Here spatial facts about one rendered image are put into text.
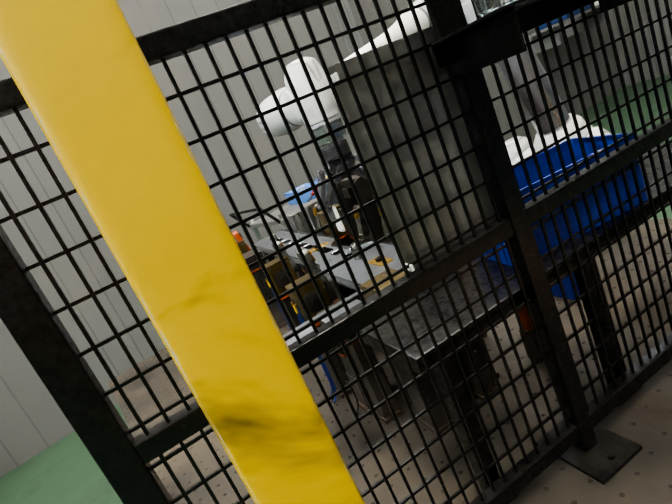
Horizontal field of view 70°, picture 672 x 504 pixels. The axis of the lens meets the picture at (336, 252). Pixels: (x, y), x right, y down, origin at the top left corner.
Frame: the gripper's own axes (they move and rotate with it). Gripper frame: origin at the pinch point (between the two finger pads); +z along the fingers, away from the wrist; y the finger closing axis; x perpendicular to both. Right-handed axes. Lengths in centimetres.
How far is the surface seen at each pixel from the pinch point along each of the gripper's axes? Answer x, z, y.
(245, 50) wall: -341, -112, -108
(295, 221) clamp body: -102, 11, -13
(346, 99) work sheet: 55, -27, 20
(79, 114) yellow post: 68, -34, 50
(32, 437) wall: -295, 100, 188
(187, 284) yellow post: 68, -18, 49
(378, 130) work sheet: 55, -22, 17
